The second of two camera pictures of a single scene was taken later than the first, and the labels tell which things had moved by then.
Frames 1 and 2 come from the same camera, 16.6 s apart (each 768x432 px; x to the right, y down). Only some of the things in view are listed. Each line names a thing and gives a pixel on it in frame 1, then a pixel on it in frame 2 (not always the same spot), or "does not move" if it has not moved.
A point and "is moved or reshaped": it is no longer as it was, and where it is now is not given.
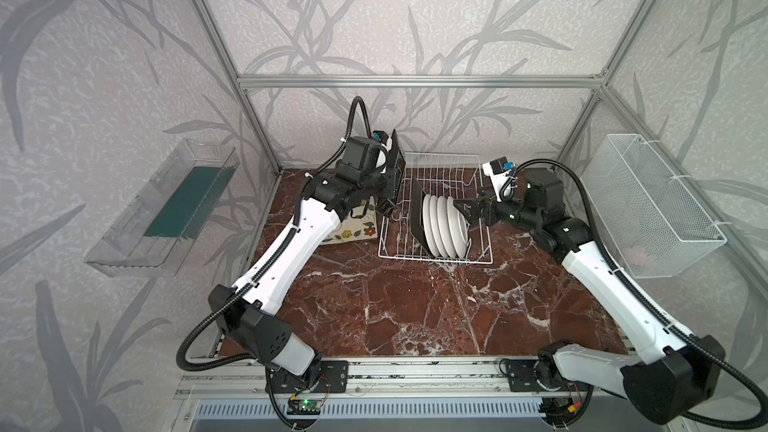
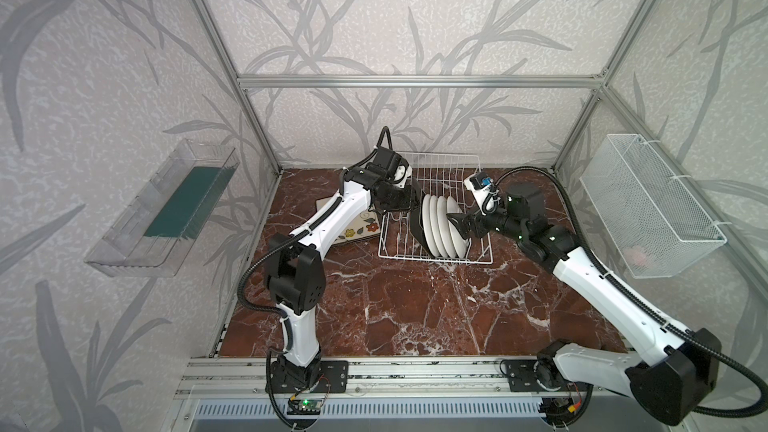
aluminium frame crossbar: (421, 81) does not move
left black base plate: (333, 378) does not move
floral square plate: (397, 169) is moved or reshaped
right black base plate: (521, 377) does not move
